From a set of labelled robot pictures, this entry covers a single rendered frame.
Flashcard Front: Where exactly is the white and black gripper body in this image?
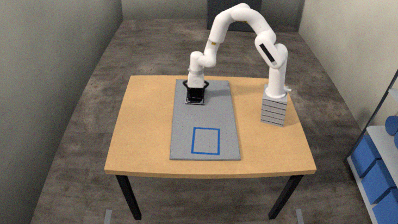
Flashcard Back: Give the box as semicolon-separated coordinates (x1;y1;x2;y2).
188;72;204;88

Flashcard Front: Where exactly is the black rectangular block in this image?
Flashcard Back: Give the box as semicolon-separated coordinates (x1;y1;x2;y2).
188;88;202;101

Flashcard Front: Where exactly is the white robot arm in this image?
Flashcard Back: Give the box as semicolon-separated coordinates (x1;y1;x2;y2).
188;3;291;99

